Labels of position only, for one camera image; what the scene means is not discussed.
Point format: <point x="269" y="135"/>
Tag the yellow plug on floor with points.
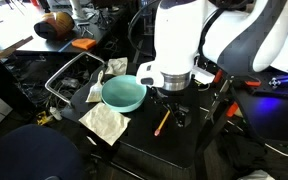
<point x="43" y="118"/>

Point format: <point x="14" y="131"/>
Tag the crumpled paper napkin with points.
<point x="107" y="124"/>

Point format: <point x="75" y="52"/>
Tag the wooden handled paint brush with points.
<point x="95" y="90"/>

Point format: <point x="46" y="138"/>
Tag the black orange bar clamp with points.
<point x="223" y="90"/>

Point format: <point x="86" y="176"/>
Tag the orange block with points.
<point x="84" y="43"/>

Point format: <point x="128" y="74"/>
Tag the yellow pencil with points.
<point x="157" y="131"/>

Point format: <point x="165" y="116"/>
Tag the blue bowl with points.
<point x="123" y="94"/>

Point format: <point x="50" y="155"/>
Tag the chrome tube chair frame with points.
<point x="64" y="69"/>

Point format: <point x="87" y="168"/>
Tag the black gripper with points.
<point x="178" y="102"/>

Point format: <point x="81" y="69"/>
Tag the small crumpled paper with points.
<point x="117" y="66"/>

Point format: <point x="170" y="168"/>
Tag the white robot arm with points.
<point x="241" y="39"/>

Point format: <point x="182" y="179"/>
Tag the dark blue chair seat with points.
<point x="32" y="152"/>

